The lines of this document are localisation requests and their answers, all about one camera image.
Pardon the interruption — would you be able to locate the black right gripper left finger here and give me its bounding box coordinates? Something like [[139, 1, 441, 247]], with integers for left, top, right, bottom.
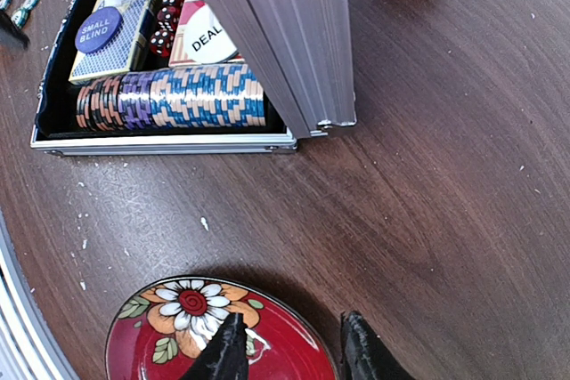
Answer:
[[180, 313, 248, 380]]

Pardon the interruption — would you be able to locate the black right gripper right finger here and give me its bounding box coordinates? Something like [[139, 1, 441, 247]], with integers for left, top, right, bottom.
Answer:
[[341, 311, 414, 380]]

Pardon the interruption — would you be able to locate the purple small blind button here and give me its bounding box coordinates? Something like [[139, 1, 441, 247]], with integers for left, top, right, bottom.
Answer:
[[75, 6, 123, 54]]

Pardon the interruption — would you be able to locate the blue playing card box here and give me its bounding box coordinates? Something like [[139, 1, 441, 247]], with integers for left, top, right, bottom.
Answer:
[[69, 0, 157, 85]]

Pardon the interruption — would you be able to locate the aluminium poker case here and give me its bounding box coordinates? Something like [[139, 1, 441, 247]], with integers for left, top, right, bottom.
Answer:
[[30, 0, 356, 156]]

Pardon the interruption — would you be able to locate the red floral plate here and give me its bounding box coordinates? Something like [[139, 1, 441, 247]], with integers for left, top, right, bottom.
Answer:
[[105, 276, 339, 379]]

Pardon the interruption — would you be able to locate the red playing card box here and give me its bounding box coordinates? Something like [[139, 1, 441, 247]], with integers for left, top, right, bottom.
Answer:
[[168, 0, 245, 68]]

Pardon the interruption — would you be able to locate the white dealer button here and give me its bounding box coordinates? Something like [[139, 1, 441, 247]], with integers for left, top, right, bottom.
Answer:
[[183, 4, 238, 64]]

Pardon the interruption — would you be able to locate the blue orange chip stack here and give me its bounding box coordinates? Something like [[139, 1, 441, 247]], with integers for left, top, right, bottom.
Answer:
[[76, 63, 266, 132]]

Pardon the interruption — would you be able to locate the front aluminium rail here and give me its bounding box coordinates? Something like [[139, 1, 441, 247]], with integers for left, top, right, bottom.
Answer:
[[1, 222, 78, 379]]

